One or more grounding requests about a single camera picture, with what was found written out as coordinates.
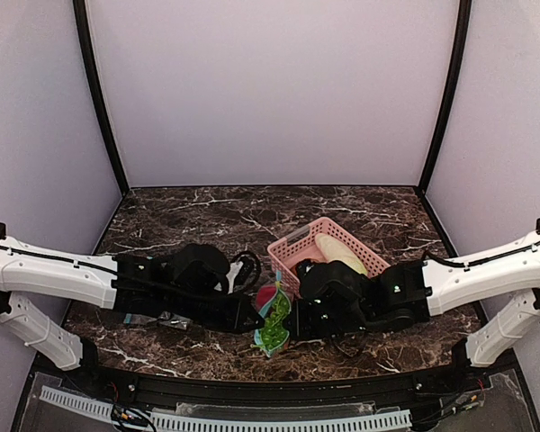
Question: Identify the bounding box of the green grape bunch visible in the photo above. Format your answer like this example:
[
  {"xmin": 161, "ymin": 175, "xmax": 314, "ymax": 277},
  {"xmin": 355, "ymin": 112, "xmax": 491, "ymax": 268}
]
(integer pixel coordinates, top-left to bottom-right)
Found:
[{"xmin": 251, "ymin": 292, "xmax": 293, "ymax": 355}]

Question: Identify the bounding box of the clear zip bag blue zipper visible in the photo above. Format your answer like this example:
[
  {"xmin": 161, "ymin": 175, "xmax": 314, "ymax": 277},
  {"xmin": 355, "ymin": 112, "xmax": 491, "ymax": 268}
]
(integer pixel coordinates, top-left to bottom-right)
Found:
[{"xmin": 251, "ymin": 269, "xmax": 296, "ymax": 359}]

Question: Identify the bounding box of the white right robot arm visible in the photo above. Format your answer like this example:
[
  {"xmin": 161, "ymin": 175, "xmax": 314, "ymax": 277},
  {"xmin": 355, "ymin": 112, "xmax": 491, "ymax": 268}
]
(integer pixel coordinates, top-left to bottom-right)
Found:
[{"xmin": 284, "ymin": 218, "xmax": 540, "ymax": 368}]

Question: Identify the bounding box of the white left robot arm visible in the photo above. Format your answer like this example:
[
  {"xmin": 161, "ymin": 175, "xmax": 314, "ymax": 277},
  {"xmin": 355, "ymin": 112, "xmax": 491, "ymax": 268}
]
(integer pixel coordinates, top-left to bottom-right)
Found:
[{"xmin": 0, "ymin": 222, "xmax": 264, "ymax": 372}]

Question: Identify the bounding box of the flat clear zip bag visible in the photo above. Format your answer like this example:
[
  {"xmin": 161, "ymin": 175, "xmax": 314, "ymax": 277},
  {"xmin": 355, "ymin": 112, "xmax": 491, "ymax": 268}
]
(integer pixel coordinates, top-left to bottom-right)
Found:
[{"xmin": 122, "ymin": 311, "xmax": 192, "ymax": 330}]

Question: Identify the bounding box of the pink perforated plastic basket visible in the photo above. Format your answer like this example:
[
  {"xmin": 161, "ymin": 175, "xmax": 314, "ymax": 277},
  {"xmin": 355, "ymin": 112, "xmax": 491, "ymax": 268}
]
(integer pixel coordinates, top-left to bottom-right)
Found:
[{"xmin": 267, "ymin": 217, "xmax": 390, "ymax": 295}]

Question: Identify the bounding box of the white radish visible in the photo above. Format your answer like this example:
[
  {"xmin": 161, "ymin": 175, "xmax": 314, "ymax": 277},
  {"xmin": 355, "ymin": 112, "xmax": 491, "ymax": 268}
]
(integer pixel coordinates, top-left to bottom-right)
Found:
[{"xmin": 315, "ymin": 233, "xmax": 367, "ymax": 275}]

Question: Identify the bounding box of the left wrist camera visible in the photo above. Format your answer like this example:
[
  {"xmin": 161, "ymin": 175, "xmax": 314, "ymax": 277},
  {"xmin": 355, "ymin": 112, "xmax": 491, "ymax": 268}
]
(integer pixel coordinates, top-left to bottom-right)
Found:
[{"xmin": 227, "ymin": 251, "xmax": 262, "ymax": 293}]

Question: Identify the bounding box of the black front rail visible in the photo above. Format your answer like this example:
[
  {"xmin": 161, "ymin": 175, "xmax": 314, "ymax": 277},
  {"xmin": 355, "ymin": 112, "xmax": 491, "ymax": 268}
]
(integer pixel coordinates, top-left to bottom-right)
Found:
[{"xmin": 62, "ymin": 365, "xmax": 489, "ymax": 408}]

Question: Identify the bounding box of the white slotted cable duct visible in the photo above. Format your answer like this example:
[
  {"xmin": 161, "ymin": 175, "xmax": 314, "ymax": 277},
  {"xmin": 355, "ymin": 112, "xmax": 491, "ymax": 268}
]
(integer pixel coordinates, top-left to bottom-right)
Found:
[{"xmin": 40, "ymin": 385, "xmax": 413, "ymax": 432}]

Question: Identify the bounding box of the black left frame post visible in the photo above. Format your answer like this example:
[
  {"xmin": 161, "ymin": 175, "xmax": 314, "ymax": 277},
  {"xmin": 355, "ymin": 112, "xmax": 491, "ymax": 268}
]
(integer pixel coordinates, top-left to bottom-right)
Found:
[{"xmin": 72, "ymin": 0, "xmax": 131, "ymax": 197}]

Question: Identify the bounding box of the black frame post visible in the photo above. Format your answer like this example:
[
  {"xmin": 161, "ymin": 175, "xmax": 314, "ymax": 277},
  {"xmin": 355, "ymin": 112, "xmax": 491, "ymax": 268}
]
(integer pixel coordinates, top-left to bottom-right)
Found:
[
  {"xmin": 72, "ymin": 0, "xmax": 131, "ymax": 197},
  {"xmin": 417, "ymin": 0, "xmax": 473, "ymax": 197}
]

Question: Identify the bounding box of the black right frame post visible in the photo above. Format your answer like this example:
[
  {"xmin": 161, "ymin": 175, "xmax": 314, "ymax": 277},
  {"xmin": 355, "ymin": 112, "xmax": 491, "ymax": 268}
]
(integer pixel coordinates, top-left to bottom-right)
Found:
[{"xmin": 417, "ymin": 0, "xmax": 473, "ymax": 197}]

